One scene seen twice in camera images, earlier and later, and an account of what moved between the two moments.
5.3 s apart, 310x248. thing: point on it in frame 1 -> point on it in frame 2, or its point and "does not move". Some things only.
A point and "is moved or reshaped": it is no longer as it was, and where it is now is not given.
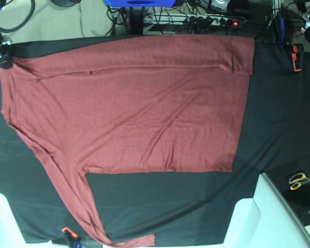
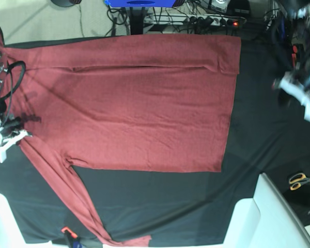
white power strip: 192,19 does not move
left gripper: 4,53 -> 4,133
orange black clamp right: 297,57 does not move
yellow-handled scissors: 296,180 does not move
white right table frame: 267,220 does not move
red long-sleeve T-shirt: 140,104 is moved or reshaped
